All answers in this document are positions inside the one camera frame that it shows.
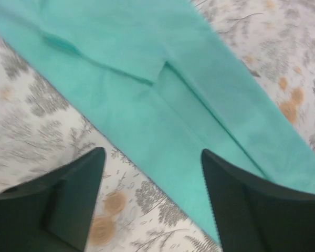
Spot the teal t shirt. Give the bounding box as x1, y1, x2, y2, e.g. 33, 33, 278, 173
0, 1, 315, 239

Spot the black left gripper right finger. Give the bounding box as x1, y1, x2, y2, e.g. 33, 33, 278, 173
201, 149, 315, 251

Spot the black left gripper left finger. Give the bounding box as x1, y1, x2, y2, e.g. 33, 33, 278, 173
0, 147, 106, 251

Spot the floral patterned table cloth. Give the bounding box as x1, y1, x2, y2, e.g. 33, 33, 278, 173
0, 1, 315, 251

